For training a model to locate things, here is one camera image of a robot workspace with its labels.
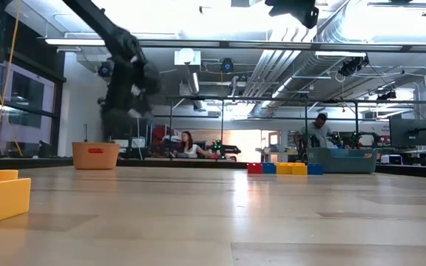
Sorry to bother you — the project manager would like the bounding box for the black camera with cables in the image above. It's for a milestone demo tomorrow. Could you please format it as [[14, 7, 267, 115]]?
[[338, 56, 369, 78]]

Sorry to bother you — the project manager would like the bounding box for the dark teal plastic bin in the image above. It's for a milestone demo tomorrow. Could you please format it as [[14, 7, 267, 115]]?
[[306, 147, 379, 174]]

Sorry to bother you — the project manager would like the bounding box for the black round camera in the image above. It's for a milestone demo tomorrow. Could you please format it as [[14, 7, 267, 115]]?
[[97, 61, 113, 78]]

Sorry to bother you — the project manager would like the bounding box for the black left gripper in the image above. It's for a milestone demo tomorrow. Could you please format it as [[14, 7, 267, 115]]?
[[101, 36, 161, 143]]

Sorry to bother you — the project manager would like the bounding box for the orange plastic bin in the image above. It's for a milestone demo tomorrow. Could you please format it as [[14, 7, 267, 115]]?
[[72, 142, 121, 171]]

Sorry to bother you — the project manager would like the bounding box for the dark computer monitor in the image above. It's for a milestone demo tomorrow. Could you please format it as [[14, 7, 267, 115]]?
[[389, 117, 426, 149]]

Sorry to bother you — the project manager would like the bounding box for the black framed glass partition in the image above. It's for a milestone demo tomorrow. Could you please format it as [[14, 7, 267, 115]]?
[[0, 0, 67, 160]]

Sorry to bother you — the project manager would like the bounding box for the black equipment cabinet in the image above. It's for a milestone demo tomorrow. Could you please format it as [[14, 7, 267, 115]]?
[[129, 117, 153, 149]]

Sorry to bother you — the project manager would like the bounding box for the person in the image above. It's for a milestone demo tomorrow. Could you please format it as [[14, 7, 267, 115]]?
[[174, 130, 212, 159], [293, 112, 334, 152]]

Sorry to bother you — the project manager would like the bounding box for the black aluminium table frame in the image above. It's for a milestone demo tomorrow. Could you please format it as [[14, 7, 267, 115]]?
[[0, 157, 426, 181]]

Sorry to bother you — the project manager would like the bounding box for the black background workstation frame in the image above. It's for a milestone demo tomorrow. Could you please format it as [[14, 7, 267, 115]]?
[[166, 94, 426, 162]]

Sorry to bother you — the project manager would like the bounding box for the white ceiling lamp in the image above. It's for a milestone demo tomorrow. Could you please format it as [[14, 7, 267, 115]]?
[[174, 47, 202, 67]]

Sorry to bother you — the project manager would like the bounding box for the black horizontal frame beam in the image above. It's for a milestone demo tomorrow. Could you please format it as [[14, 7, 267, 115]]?
[[37, 36, 426, 53]]

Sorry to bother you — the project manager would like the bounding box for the black camera with blue lens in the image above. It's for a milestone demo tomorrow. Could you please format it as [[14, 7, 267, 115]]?
[[220, 58, 235, 74]]

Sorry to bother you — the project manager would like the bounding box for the white LED light bar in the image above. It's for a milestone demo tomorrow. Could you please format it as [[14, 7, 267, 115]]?
[[44, 38, 107, 47]]

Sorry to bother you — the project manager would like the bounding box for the yellow cable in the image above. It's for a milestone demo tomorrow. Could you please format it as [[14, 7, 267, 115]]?
[[0, 0, 24, 159]]

